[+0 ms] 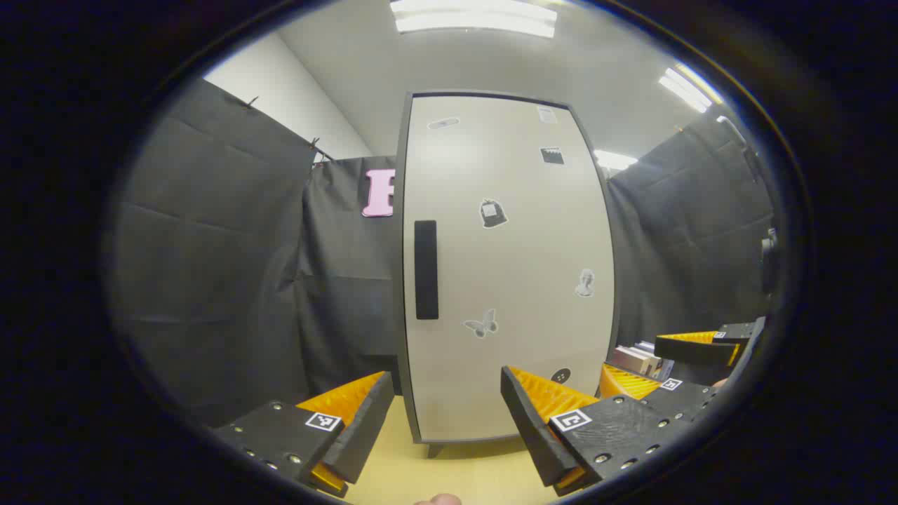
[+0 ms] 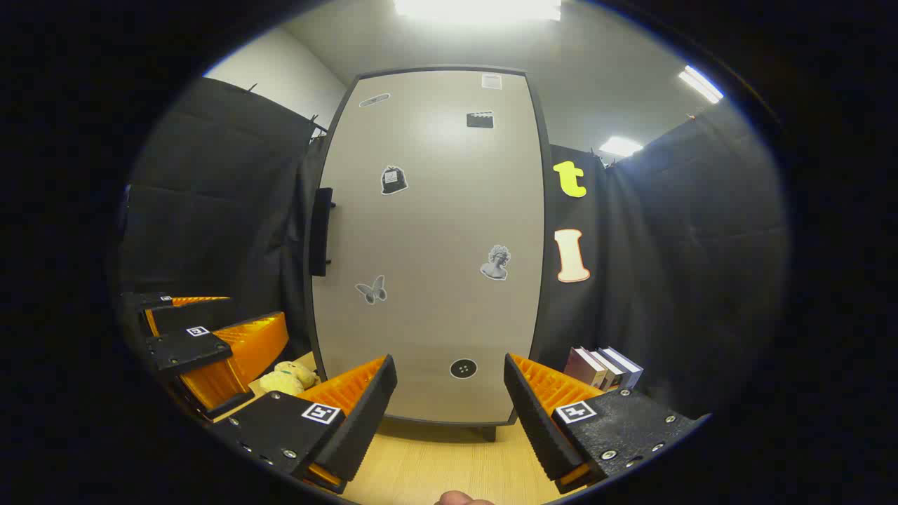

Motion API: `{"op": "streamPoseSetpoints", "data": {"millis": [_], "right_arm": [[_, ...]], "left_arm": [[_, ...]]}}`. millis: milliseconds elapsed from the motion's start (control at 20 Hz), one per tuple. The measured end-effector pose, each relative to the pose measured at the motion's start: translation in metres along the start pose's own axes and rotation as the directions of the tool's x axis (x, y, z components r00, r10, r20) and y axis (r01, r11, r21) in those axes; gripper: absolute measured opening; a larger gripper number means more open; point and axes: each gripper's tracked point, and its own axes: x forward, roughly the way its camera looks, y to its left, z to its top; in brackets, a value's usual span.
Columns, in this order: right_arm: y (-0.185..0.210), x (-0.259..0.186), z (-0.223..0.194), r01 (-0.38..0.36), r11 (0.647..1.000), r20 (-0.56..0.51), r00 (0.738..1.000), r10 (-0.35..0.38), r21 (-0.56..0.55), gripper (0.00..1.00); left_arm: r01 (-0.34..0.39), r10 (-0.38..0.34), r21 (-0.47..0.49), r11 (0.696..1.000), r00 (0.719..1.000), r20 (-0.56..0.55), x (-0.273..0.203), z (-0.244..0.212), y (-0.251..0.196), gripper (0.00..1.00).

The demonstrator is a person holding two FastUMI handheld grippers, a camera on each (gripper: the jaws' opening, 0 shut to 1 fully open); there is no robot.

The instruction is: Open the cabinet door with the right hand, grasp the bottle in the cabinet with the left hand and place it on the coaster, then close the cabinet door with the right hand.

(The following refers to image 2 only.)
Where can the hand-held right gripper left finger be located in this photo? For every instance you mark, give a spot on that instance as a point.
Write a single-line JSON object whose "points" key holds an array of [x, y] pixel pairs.
{"points": [[368, 414]]}

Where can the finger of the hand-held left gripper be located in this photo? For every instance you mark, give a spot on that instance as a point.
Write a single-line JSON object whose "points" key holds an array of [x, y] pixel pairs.
{"points": [[186, 348], [189, 317]]}

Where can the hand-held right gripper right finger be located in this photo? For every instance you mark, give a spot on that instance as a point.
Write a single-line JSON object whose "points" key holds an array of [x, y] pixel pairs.
{"points": [[533, 414]]}

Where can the dark grey cabinet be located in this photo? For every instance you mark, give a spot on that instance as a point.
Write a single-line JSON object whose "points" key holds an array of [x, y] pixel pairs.
{"points": [[490, 433]]}

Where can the white spine book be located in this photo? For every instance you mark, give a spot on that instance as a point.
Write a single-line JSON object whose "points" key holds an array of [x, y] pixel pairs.
{"points": [[609, 370]]}

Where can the cream plush toy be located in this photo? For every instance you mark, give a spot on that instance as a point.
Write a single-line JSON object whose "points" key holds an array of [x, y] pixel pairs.
{"points": [[287, 379]]}

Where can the blue grey book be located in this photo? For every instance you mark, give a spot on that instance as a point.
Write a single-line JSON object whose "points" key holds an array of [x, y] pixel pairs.
{"points": [[626, 365]]}

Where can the black backdrop cloth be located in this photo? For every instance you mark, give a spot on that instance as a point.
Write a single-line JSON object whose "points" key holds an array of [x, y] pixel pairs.
{"points": [[210, 210]]}

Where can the small ceiling light panel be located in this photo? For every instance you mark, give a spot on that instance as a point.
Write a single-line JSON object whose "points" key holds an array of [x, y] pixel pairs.
{"points": [[621, 146]]}

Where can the double strip ceiling light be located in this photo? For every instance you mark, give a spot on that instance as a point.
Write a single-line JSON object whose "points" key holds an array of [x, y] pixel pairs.
{"points": [[701, 84]]}

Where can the large ceiling light panel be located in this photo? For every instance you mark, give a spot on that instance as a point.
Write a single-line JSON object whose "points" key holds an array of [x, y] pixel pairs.
{"points": [[477, 8]]}

